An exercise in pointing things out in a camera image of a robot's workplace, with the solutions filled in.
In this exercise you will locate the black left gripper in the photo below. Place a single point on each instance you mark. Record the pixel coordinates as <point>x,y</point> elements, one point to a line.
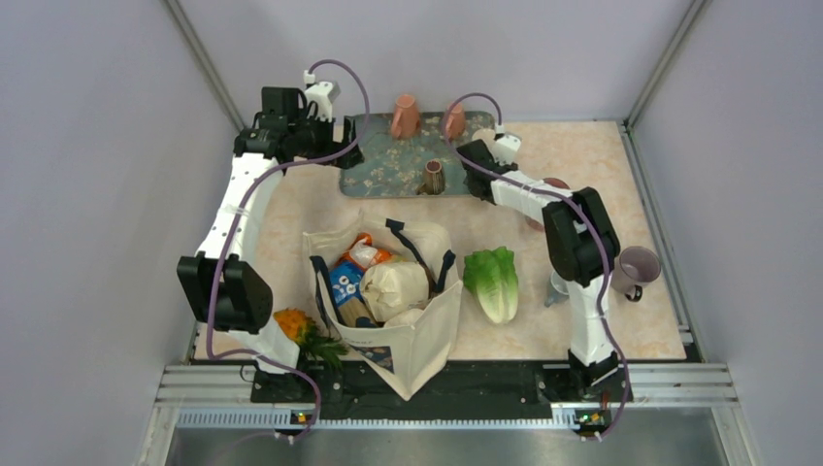
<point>328,128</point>

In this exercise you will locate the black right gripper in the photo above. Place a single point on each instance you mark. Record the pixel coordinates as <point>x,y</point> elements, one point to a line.
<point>467,181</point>

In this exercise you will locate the brown striped mug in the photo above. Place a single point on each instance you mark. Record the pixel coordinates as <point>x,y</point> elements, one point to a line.
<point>433,178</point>

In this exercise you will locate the salmon pink mug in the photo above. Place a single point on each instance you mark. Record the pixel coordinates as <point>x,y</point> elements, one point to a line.
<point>405,123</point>
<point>455,122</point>

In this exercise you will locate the white ceramic mug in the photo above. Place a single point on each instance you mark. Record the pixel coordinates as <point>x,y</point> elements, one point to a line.
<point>557,290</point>

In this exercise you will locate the mauve purple mug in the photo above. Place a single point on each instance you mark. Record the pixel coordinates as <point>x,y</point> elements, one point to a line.
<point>634,268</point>

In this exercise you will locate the cream canvas tote bag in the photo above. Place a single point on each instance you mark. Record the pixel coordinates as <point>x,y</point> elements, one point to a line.
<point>411,348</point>

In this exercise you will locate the cream dragon print mug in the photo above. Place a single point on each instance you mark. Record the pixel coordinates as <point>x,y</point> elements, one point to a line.
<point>487,135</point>

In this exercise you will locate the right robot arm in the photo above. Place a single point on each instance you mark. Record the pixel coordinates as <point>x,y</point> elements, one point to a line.
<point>582,245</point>

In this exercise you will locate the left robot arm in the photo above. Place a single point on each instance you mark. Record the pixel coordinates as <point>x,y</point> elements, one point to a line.
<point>219,281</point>

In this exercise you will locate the teal floral serving tray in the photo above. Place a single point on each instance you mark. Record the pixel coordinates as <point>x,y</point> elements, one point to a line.
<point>394,168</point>

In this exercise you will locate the green romaine lettuce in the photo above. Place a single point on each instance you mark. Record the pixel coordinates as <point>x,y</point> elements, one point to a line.
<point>490,277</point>

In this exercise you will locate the orange snack packet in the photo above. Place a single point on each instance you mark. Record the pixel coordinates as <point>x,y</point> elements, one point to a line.
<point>363,254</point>

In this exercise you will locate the cream paper wrapped package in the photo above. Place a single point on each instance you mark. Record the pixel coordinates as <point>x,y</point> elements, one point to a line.
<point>392,288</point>

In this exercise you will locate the blue cookie snack bag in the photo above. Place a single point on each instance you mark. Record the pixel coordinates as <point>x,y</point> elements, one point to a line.
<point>345,279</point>

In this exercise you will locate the pineapple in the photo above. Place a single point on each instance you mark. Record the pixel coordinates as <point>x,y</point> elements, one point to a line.
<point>313,342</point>

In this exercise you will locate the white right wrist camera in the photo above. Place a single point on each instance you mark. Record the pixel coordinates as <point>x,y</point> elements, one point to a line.
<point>505,146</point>

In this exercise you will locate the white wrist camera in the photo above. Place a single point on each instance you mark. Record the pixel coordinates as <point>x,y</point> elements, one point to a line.
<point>505,146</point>
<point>320,96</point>

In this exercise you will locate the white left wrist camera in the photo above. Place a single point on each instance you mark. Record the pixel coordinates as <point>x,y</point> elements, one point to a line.
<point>320,96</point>

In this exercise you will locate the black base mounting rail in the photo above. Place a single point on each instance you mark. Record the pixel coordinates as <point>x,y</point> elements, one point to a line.
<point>462,390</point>

